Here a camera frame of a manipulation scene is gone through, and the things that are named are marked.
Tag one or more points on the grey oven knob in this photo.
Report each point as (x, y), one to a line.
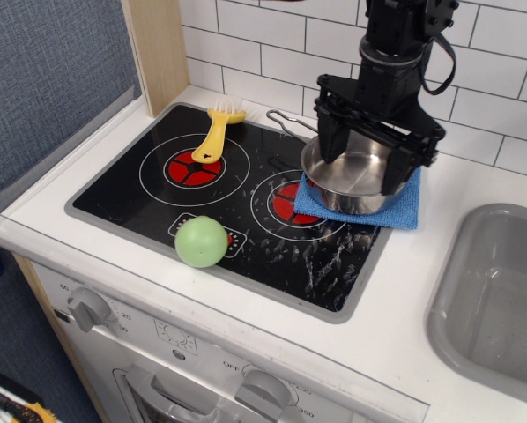
(263, 394)
(88, 309)

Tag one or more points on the wooden side post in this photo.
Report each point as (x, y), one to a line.
(157, 42)

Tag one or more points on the grey left oven knob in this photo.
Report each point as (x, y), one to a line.
(88, 309)

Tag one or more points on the stainless steel pot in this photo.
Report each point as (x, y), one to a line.
(352, 183)

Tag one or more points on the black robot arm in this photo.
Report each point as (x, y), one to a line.
(403, 32)

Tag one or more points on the grey sink basin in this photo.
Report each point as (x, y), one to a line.
(477, 323)

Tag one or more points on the grey right oven knob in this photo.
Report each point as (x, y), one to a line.
(263, 394)

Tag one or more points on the blue towel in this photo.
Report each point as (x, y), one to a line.
(404, 214)

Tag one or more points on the yellow object bottom left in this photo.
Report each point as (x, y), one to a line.
(36, 413)

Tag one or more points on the green toy pear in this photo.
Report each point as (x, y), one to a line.
(201, 242)

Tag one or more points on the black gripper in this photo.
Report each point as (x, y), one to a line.
(382, 103)

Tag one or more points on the white toy oven front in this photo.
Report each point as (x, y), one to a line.
(139, 368)

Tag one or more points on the black toy stovetop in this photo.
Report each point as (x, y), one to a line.
(151, 189)

